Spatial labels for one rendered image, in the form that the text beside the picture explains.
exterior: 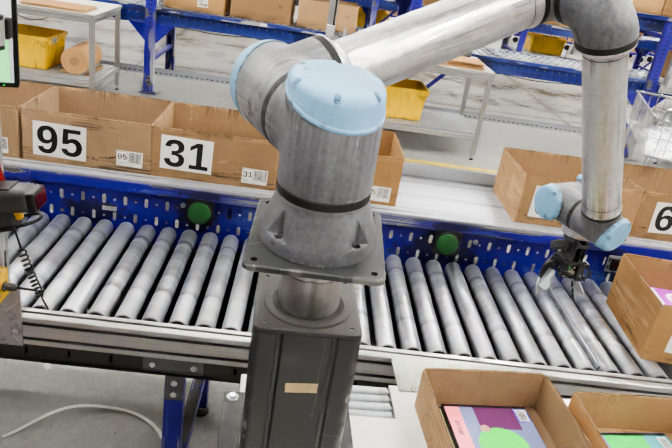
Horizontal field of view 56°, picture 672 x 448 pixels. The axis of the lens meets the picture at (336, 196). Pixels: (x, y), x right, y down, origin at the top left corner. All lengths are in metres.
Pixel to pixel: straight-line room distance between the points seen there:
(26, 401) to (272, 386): 1.58
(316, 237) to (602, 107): 0.70
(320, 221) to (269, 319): 0.20
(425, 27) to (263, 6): 5.06
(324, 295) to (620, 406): 0.77
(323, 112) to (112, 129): 1.24
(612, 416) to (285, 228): 0.90
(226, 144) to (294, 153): 1.07
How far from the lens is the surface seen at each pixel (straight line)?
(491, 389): 1.48
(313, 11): 6.17
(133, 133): 2.02
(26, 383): 2.65
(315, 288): 1.04
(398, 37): 1.14
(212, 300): 1.68
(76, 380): 2.63
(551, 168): 2.43
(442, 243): 2.03
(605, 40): 1.30
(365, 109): 0.88
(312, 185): 0.92
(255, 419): 1.14
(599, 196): 1.53
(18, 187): 1.45
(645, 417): 1.61
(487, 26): 1.24
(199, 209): 1.98
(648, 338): 1.88
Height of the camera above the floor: 1.66
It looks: 22 degrees down
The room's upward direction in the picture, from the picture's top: 9 degrees clockwise
